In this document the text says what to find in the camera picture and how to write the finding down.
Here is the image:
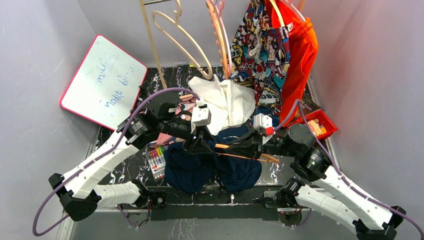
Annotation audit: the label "pink hanger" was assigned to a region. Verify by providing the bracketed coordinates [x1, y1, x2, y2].
[205, 0, 233, 80]

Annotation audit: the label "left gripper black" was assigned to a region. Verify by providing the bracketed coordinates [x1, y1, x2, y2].
[159, 117, 215, 153]

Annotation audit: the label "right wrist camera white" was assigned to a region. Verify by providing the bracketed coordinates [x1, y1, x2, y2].
[253, 113, 275, 145]

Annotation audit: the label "purple cable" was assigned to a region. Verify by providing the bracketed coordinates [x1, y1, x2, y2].
[273, 98, 424, 240]
[32, 87, 203, 238]

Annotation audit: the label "orange shorts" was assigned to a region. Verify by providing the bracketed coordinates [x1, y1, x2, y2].
[264, 0, 319, 123]

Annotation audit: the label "comic print shorts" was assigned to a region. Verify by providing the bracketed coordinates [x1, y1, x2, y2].
[230, 0, 293, 126]

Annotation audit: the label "yellow hanger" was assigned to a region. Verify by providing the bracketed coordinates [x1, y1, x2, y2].
[269, 0, 286, 27]

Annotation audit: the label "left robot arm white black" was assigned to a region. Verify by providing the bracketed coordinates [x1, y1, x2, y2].
[48, 107, 214, 222]

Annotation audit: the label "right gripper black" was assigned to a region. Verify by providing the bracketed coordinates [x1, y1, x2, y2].
[225, 126, 299, 161]

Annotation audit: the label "navy blue shorts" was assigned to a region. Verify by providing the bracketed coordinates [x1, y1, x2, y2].
[164, 142, 262, 194]

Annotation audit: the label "wooden rack frame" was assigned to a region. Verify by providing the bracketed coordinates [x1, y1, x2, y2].
[138, 0, 168, 90]

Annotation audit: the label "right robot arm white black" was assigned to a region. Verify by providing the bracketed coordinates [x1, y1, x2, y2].
[224, 123, 406, 240]

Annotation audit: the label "beige wooden hanger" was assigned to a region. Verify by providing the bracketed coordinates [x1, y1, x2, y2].
[151, 0, 214, 81]

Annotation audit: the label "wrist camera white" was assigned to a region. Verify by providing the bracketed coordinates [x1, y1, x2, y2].
[253, 113, 275, 145]
[190, 98, 212, 128]

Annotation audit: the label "orange hanger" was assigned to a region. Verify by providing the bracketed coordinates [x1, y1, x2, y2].
[215, 143, 280, 164]

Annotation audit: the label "pink patterned shorts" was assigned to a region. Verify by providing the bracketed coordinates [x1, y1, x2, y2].
[148, 97, 197, 149]

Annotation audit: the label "dark book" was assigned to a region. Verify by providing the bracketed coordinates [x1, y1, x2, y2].
[300, 93, 322, 117]

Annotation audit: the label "red plastic bin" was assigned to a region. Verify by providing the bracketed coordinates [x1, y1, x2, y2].
[305, 109, 338, 140]

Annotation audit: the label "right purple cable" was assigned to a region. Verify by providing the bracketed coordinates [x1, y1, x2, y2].
[273, 98, 424, 240]

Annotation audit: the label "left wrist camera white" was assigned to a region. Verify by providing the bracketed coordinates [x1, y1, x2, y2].
[190, 98, 212, 128]

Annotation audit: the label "colour marker pack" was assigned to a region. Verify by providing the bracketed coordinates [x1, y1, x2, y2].
[145, 146, 166, 182]

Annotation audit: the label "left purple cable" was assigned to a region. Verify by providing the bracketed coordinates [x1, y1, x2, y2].
[32, 87, 203, 238]

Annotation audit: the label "pink framed whiteboard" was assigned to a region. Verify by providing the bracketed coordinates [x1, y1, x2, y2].
[59, 34, 148, 130]

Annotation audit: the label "white shorts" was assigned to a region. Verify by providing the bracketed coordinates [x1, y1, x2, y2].
[188, 75, 256, 136]

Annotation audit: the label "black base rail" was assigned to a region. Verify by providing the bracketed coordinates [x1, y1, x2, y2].
[66, 185, 335, 222]

